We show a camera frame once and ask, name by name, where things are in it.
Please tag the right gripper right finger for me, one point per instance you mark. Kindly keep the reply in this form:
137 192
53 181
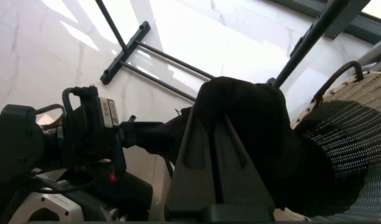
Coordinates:
240 180

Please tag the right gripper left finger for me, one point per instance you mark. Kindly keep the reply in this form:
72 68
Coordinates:
190 180

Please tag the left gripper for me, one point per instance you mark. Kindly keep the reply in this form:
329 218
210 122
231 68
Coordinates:
97 158

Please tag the black garment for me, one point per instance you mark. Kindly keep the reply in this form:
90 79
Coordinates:
255 109

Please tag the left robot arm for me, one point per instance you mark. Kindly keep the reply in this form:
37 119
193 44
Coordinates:
16 146

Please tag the black clothes rack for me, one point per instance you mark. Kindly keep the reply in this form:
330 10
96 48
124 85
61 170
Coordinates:
125 53

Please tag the white laundry basket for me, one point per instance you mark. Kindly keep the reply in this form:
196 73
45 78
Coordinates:
364 90

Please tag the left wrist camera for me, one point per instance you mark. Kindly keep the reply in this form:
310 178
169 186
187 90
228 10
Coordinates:
94 118

